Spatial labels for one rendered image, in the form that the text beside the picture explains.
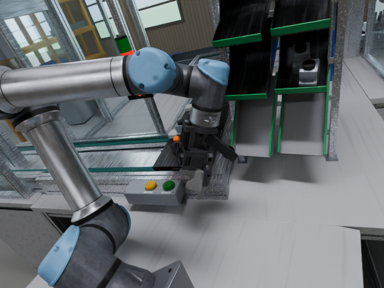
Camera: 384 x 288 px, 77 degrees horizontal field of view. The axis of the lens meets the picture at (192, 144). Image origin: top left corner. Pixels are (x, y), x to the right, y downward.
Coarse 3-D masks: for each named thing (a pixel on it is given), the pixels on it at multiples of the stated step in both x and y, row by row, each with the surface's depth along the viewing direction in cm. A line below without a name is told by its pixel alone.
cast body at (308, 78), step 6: (306, 60) 63; (312, 60) 62; (318, 60) 62; (300, 66) 64; (306, 66) 62; (312, 66) 61; (318, 66) 62; (300, 72) 63; (306, 72) 62; (312, 72) 62; (318, 72) 63; (300, 78) 65; (306, 78) 64; (312, 78) 63; (318, 78) 65; (300, 84) 65; (306, 84) 64; (312, 84) 63
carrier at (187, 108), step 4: (224, 104) 124; (228, 104) 123; (188, 108) 127; (224, 108) 120; (228, 108) 119; (188, 112) 127; (224, 112) 117; (228, 112) 118; (184, 116) 125; (188, 116) 123; (224, 116) 114; (220, 120) 111; (224, 120) 110; (220, 124) 108; (224, 124) 108; (220, 128) 106
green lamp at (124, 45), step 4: (116, 40) 91; (120, 40) 90; (124, 40) 91; (128, 40) 92; (120, 44) 91; (124, 44) 91; (128, 44) 92; (120, 48) 92; (124, 48) 92; (128, 48) 92; (120, 52) 93; (124, 52) 92
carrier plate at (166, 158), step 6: (216, 132) 103; (222, 132) 105; (168, 144) 106; (162, 150) 103; (168, 150) 101; (216, 150) 93; (162, 156) 99; (168, 156) 98; (174, 156) 97; (156, 162) 96; (162, 162) 95; (168, 162) 94; (174, 162) 93; (156, 168) 94; (162, 168) 93; (168, 168) 93
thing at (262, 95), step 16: (240, 48) 84; (256, 48) 81; (272, 48) 71; (240, 64) 80; (256, 64) 78; (272, 64) 72; (240, 80) 77; (256, 80) 74; (240, 96) 71; (256, 96) 69
